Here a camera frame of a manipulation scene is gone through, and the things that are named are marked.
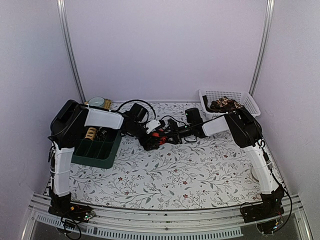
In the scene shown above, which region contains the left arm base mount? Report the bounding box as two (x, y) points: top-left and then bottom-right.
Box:
(47, 194), (97, 235)

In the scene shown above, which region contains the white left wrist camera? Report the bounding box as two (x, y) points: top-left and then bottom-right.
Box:
(145, 119), (165, 134)

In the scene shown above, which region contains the red black striped tie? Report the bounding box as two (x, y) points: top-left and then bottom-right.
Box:
(151, 129), (168, 146)

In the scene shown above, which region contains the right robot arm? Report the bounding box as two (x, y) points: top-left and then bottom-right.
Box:
(166, 107), (285, 218)

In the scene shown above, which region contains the left aluminium frame post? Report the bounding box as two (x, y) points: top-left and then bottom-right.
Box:
(56, 0), (86, 103)

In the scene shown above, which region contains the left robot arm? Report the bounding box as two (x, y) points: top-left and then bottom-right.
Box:
(48, 99), (162, 198)

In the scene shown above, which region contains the light blue bowl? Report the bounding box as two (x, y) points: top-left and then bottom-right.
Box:
(88, 96), (105, 107)

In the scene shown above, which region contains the white perforated plastic basket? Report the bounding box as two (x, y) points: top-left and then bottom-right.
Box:
(198, 88), (261, 120)

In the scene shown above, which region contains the floral patterned table mat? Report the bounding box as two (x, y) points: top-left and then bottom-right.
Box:
(43, 101), (287, 210)

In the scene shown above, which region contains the slotted aluminium front rail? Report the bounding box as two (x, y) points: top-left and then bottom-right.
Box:
(21, 206), (313, 240)

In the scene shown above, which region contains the tan patterned rolled tie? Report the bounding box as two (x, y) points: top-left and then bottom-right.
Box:
(84, 127), (98, 141)

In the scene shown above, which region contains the right aluminium frame post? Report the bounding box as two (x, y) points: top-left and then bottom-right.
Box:
(249, 0), (275, 97)

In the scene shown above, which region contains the aluminium frame post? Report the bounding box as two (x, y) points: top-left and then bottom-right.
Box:
(249, 0), (275, 97)
(56, 0), (86, 103)

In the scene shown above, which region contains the black floral rolled tie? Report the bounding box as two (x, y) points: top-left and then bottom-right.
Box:
(95, 127), (108, 141)

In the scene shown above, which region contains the dark green divided organizer box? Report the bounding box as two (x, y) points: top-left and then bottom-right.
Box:
(71, 126), (122, 169)

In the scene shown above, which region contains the brown patterned tie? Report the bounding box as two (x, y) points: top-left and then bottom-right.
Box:
(209, 96), (244, 113)

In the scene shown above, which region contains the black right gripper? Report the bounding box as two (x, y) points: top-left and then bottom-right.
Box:
(159, 121), (195, 144)

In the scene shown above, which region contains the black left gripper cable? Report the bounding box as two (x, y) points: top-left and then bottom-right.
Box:
(116, 99), (157, 121)

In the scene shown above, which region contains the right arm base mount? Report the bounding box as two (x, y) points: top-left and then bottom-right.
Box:
(239, 191), (293, 235)

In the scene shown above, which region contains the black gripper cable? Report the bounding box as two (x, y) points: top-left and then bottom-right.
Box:
(116, 99), (157, 121)
(158, 115), (200, 143)

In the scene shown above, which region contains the yellow woven coaster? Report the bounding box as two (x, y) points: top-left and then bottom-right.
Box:
(84, 99), (112, 110)

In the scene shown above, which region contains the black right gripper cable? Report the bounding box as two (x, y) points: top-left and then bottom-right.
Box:
(158, 115), (200, 143)

